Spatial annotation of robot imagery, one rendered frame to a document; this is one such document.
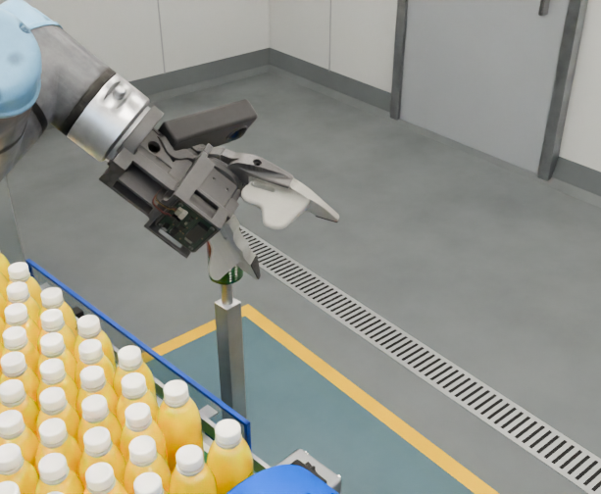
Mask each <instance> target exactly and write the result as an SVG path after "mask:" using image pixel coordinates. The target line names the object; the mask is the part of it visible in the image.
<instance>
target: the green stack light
mask: <svg viewBox="0 0 601 494"><path fill-rule="evenodd" d="M242 277H243V270H242V269H241V268H240V267H239V266H238V265H235V266H234V267H233V268H232V269H231V270H230V271H229V272H228V273H226V274H225V275H224V276H223V277H222V278H221V279H219V280H213V279H212V278H211V277H210V275H209V278H210V279H211V280H212V281H213V282H215V283H217V284H232V283H236V282H237V281H238V280H240V279H241V278H242Z"/></svg>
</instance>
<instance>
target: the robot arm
mask: <svg viewBox="0 0 601 494"><path fill-rule="evenodd" d="M149 103H150V102H149V98H147V97H146V96H145V95H144V94H142V93H141V92H140V91H139V90H137V89H136V88H135V87H134V86H132V85H131V84H130V83H129V82H127V81H126V80H125V79H124V78H122V77H121V76H120V75H119V74H117V73H116V72H115V71H114V70H112V69H111V68H110V67H109V66H107V65H106V64H105V63H104V62H102V61H101V60H100V59H99V58H97V57H96V56H95V55H94V54H92V53H91V52H90V51H89V50H87V49H86V48H85V47H84V46H82V45H81V44H80V43H79V42H77V41H76V40H75V39H74V38H72V37H71V36H70V35H69V34H67V33H66V32H65V31H64V30H63V28H62V26H61V25H59V24H58V23H56V22H53V21H52V20H51V19H49V18H48V17H47V16H45V15H44V14H42V13H41V12H40V11H38V10H37V9H36V8H33V7H31V6H30V5H29V4H27V2H25V1H23V0H8V1H6V2H4V3H2V4H1V5H0V181H1V180H2V179H3V178H4V177H5V176H6V175H7V173H8V172H9V171H10V170H11V169H12V168H13V167H14V165H15V164H16V163H17V162H18V161H19V160H20V159H21V157H22V156H23V155H24V154H25V153H26V152H27V150H28V149H29V148H30V147H31V146H32V145H33V144H34V142H35V141H36V140H37V139H38V138H39V137H40V136H41V135H42V133H43V132H44V131H45V130H46V129H47V127H48V125H49V124H52V125H53V126H54V127H56V128H57V129H58V130H60V131H61V132H62V133H64V134H65V135H66V136H67V137H68V138H69V139H70V140H71V141H73V142H74V143H75V144H77V145H78V146H79V147H81V148H82V149H83V150H84V151H86V152H87V153H88V154H90V155H91V156H92V157H94V158H95V159H96V160H97V161H99V162H103V161H105V160H106V159H107V160H109V162H108V164H107V165H108V166H109V168H107V169H106V170H105V172H104V173H103V174H102V175H101V177H100V178H99V180H100V181H102V182H103V183H104V184H106V185H107V186H108V187H110V188H111V189H112V190H114V191H115V192H116V193H117V194H119V195H120V196H121V197H123V198H124V199H125V200H127V201H128V203H130V204H131V205H132V206H134V207H135V208H136V209H138V210H139V211H140V212H142V213H143V214H144V215H146V216H147V217H148V218H149V219H148V221H147V222H146V224H145V225H144V227H145V228H147V229H148V230H149V231H151V232H152V233H153V234H155V235H156V236H157V237H159V238H160V239H161V240H163V241H164V242H165V243H167V244H168V245H169V246H171V247H172V248H173V249H175V250H176V251H177V252H179V254H180V255H182V256H183V257H184V258H186V259H187V258H188V256H189V255H190V253H191V252H192V253H193V252H194V253H195V252H196V251H197V250H198V249H199V248H201V247H202V246H203V245H204V244H205V243H206V242H207V241H209V243H210V245H211V257H210V262H209V266H208V272H209V275H210V277H211V278H212V279H213V280H219V279H221V278H222V277H223V276H224V275H225V274H226V273H228V272H229V271H230V270H231V269H232V268H233V267H234V266H235V265H238V266H239V267H240V268H241V269H242V270H243V271H244V272H246V273H247V274H249V275H250V276H252V277H253V278H255V279H259V278H260V277H261V274H260V267H259V259H258V256H256V255H255V254H254V253H253V252H252V250H251V249H250V247H249V242H248V241H247V240H246V239H245V238H244V237H243V235H242V234H241V232H240V230H239V221H238V219H237V217H236V215H234V214H233V213H234V212H235V210H236V209H237V207H238V205H239V204H238V203H237V202H236V201H237V200H238V198H239V197H241V198H242V200H243V201H244V202H246V203H248V204H250V205H253V206H256V207H258V208H260V209H261V210H262V215H263V224H264V225H265V226H266V227H268V228H271V229H276V230H279V229H284V228H286V227H288V226H289V225H290V224H291V223H292V222H293V221H294V220H295V219H297V218H298V217H299V216H300V215H301V214H302V213H303V212H304V211H307V212H310V213H311V214H313V215H315V216H316V217H317V218H321V219H324V220H328V221H331V222H338V220H339V214H338V213H337V212H336V211H335V210H334V209H333V208H332V207H330V206H329V205H328V204H327V203H326V202H325V201H324V200H323V199H321V198H320V197H319V196H318V195H317V194H316V193H314V192H313V191H312V190H311V189H310V188H308V187H307V186H306V185H304V184H303V183H301V182H300V181H298V180H297V179H295V178H294V177H293V175H292V174H291V173H288V172H286V171H285V170H283V169H281V168H280V167H278V166H276V165H274V164H273V163H271V162H269V161H267V160H265V159H263V158H261V157H258V156H256V155H252V154H248V153H242V152H233V151H230V150H228V149H225V148H224V147H217V146H220V145H223V144H226V143H229V142H231V141H234V140H237V139H239V138H240V137H242V136H243V135H244V133H245V132H246V130H247V129H248V127H249V126H250V125H251V124H252V123H253V122H254V121H255V120H256V119H257V117H258V115H257V113H256V112H255V110H254V109H253V107H252V105H251V104H250V102H249V101H248V100H246V99H243V100H239V101H236V102H232V103H229V104H225V105H222V106H219V107H216V108H212V109H209V110H205V111H201V112H198V113H194V114H191V115H187V116H184V117H180V118H177V119H173V120H170V121H166V122H163V123H162V125H161V126H160V127H159V129H158V130H157V129H156V128H154V126H155V125H156V123H157V122H158V121H159V120H160V118H161V117H162V116H163V114H164V113H163V112H162V111H161V110H159V109H158V108H157V107H156V106H154V105H153V106H152V108H149V107H148V105H149ZM160 229H161V230H162V231H164V232H165V233H167V234H168V235H169V236H171V237H172V238H173V239H175V240H176V241H177V242H179V243H180V244H181V246H180V248H179V247H178V246H176V245H175V244H174V243H172V241H171V240H169V239H168V238H167V237H165V236H164V235H163V234H161V233H160V232H159V230H160Z"/></svg>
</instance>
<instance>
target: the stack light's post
mask: <svg viewBox="0 0 601 494"><path fill-rule="evenodd" d="M215 317H216V331H217V344H218V358H219V372H220V386H221V399H222V401H223V402H224V403H225V404H227V405H228V406H230V407H231V408H232V409H234V410H235V411H236V412H238V413H239V414H240V415H242V416H243V417H244V418H246V419H247V414H246V394H245V373H244V354H243V333H242V314H241V302H240V301H238V300H236V299H235V298H233V303H232V304H231V305H224V304H223V303H222V299H220V300H218V301H216V302H215Z"/></svg>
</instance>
